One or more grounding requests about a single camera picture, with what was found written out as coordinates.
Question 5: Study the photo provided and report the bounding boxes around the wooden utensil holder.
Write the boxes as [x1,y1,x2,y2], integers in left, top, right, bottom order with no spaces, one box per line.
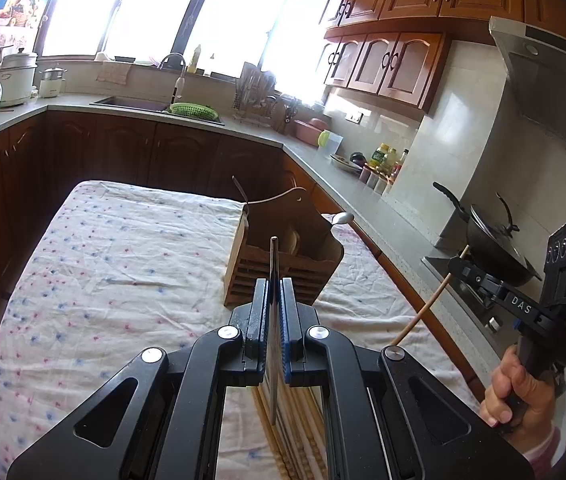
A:
[223,186,345,308]

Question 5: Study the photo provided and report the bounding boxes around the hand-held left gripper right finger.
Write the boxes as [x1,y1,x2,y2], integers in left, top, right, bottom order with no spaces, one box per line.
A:
[279,279,535,480]

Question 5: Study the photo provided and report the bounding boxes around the person's right forearm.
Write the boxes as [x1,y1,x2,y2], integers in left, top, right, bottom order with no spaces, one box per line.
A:
[506,422,564,467]

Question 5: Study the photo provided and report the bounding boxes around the large white rice cooker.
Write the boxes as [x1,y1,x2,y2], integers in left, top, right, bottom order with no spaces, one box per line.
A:
[0,49,38,108]

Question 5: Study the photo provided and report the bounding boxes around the bundle of wooden chopsticks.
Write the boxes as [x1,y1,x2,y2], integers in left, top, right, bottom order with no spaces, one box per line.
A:
[253,385,326,480]

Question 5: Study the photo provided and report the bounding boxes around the metal chopstick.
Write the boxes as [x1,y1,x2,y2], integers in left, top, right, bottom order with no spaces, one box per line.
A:
[269,237,279,426]

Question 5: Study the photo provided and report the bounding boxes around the group of condiment bottles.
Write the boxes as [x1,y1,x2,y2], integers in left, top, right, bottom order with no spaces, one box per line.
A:
[370,144,410,176]

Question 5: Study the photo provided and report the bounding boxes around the black wok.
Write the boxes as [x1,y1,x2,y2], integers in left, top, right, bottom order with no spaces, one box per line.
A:
[433,182,544,288]

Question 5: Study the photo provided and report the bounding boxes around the metal utensil handle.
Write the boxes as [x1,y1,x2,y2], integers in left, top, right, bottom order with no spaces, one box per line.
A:
[232,176,250,207]

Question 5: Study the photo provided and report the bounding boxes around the metal spoon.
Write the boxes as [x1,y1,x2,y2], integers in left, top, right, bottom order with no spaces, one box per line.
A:
[320,211,355,233]

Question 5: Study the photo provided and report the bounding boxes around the green colander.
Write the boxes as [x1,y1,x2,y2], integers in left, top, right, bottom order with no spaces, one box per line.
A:
[169,102,218,121]

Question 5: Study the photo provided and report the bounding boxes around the small white cooker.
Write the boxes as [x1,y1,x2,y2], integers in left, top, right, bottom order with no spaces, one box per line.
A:
[38,65,67,99]

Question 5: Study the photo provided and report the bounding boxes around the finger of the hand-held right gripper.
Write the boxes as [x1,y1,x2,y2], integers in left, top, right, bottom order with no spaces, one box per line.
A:
[446,257,508,307]

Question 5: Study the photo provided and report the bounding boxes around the person's right hand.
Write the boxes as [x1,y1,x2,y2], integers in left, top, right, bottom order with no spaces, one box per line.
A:
[480,345,560,444]

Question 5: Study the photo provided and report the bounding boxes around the kitchen sink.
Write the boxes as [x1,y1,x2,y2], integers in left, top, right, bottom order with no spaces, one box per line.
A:
[90,96,224,126]

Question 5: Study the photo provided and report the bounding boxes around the gas stove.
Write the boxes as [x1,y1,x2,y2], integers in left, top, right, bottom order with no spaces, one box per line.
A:
[423,255,529,343]

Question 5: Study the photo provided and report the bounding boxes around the metal faucet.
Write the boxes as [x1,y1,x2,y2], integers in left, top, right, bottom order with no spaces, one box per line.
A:
[158,52,187,104]

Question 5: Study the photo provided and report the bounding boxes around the dish rack with utensils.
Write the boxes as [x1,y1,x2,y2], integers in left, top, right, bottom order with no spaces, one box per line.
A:
[233,62,284,128]

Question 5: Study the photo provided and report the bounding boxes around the pink lidded container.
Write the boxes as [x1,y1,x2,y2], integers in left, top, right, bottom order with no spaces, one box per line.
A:
[293,117,331,147]

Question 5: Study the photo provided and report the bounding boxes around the pink cloth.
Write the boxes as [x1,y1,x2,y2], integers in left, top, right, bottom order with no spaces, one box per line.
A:
[97,61,131,85]

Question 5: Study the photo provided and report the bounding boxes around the wooden lower cabinets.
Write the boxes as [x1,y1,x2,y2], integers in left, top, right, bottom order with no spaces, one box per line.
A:
[0,110,479,401]

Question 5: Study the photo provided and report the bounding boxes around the plate with food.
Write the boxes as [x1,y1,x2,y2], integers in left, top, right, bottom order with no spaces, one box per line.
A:
[329,152,368,173]

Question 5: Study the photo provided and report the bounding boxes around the steel range hood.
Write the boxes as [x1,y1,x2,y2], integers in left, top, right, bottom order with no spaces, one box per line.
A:
[488,16,566,161]

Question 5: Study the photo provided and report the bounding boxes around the black wok lid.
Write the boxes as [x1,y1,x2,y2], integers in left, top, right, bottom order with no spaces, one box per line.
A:
[469,192,531,266]

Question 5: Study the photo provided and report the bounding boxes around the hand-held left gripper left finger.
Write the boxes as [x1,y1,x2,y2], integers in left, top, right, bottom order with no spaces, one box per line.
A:
[7,279,270,480]

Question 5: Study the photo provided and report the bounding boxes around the grey kitchen countertop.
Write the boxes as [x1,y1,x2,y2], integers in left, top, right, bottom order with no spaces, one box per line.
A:
[0,91,494,321]

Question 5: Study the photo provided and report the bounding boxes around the wooden chopstick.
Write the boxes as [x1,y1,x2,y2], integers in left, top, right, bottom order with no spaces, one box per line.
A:
[389,244,470,350]

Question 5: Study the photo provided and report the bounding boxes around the kitchen window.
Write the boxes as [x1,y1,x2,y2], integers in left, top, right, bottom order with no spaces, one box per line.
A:
[38,0,344,106]

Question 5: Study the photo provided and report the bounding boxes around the floral tablecloth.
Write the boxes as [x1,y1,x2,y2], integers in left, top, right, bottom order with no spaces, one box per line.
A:
[0,180,481,480]

